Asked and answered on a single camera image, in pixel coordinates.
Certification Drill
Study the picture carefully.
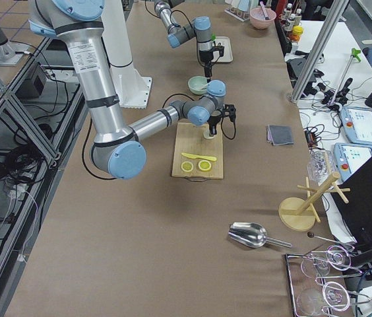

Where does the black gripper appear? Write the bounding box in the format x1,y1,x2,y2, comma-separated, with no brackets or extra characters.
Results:
208,104,236,137
198,42,224,81

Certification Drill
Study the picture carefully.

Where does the white ceramic soup spoon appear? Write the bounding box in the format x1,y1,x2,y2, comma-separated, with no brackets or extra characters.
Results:
196,84,208,92

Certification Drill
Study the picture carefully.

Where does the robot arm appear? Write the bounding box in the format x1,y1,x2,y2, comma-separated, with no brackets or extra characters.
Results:
154,1,224,83
28,1,235,180

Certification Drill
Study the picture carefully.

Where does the mint green bowl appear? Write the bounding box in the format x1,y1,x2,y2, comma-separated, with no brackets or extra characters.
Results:
187,76,208,96

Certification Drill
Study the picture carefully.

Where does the pink bowl with ice cubes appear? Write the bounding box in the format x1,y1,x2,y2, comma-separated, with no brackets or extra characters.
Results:
249,7,276,30

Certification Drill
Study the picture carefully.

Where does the bamboo cutting board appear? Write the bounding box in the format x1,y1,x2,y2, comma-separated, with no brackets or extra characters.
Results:
171,123,224,180

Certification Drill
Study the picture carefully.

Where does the white rabbit serving tray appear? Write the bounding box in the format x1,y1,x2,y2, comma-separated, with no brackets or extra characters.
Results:
212,36,233,63

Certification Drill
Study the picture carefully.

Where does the yellow plastic knife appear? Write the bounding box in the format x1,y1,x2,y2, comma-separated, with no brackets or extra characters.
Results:
181,152,217,162

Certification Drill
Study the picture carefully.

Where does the lemon slice near knife tip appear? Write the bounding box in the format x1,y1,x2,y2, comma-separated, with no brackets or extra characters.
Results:
181,161,194,172

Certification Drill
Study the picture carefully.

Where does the grey folded cloth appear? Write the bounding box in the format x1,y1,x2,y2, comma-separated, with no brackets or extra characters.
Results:
266,125,294,146

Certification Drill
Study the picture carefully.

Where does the metal tube with black cap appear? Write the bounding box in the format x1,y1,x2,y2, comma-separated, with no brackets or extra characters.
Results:
260,1,270,20

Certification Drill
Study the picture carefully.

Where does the metal scoop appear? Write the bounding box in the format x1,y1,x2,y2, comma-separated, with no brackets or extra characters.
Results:
228,222,293,248

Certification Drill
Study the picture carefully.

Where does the clear plastic container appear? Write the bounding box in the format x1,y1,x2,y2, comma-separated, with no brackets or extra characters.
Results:
307,150,336,183

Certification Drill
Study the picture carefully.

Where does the wooden mug tree stand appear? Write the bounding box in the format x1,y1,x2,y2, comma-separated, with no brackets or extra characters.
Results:
278,172,351,232

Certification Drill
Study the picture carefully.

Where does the blue teach pendant near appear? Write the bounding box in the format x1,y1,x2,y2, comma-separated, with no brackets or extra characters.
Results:
333,143,372,182

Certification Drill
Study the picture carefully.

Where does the blue teach pendant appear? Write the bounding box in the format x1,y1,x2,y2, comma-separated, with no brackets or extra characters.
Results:
340,106,372,146
333,143,372,182

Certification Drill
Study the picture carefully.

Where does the metal rod with green clip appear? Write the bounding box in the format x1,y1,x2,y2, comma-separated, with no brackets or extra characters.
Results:
326,48,361,106

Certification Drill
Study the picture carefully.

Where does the blue teach pendant far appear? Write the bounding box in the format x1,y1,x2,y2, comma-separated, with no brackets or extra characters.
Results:
340,106,372,146

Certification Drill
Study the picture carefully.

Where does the black monitor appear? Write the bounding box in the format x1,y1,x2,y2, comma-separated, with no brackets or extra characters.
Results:
332,157,372,248

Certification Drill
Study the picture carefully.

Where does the lemon slice near handle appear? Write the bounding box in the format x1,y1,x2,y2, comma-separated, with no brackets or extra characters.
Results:
198,159,212,172

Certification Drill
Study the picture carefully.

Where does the aluminium frame post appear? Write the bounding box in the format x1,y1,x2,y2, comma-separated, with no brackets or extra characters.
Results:
289,0,349,104

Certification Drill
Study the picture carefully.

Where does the wire glass rack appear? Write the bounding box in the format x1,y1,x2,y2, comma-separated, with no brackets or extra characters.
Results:
284,244,372,316

